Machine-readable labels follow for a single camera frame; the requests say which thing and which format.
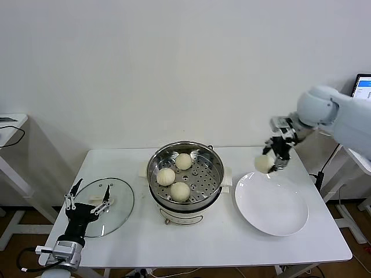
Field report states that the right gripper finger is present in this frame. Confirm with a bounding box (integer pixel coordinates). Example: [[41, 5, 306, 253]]
[[261, 138, 275, 156], [267, 158, 288, 174]]

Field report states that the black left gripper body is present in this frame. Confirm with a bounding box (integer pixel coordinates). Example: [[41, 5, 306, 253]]
[[63, 202, 99, 240]]

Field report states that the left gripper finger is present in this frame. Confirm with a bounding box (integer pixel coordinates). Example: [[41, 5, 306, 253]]
[[63, 177, 85, 210], [89, 184, 112, 216]]

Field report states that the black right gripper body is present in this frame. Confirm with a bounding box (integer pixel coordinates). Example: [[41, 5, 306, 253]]
[[270, 135, 294, 160]]

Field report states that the white steamed baozi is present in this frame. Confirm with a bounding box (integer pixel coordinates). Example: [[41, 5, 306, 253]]
[[156, 167, 176, 186], [254, 155, 276, 174], [169, 182, 191, 203], [174, 153, 192, 171]]

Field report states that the round glass pot lid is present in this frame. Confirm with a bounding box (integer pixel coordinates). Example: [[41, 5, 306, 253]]
[[69, 177, 136, 238]]

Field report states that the perforated steel steamer basket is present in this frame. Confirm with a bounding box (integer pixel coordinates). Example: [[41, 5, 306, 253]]
[[146, 141, 225, 205]]

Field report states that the white round plate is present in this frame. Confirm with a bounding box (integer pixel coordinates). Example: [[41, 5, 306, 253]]
[[234, 171, 310, 237]]

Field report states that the white power strip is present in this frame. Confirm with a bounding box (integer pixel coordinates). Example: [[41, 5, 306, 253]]
[[129, 268, 154, 278]]

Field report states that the white laptop side table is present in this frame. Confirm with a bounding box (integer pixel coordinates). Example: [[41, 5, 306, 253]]
[[320, 143, 371, 244]]

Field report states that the open grey laptop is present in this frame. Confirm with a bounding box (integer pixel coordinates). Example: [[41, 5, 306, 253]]
[[350, 73, 371, 101]]

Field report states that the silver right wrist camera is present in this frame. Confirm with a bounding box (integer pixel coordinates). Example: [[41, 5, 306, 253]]
[[269, 115, 292, 130]]

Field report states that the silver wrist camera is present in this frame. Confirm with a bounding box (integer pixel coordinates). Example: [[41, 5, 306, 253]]
[[269, 115, 292, 130], [53, 240, 78, 261]]

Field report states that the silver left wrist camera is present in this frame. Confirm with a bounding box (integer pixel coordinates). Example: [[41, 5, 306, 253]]
[[53, 240, 78, 261]]

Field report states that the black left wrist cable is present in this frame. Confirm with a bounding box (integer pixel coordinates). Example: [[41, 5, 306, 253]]
[[17, 248, 56, 273]]

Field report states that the thin black cable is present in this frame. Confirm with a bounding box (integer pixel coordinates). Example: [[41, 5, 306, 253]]
[[0, 124, 26, 149]]

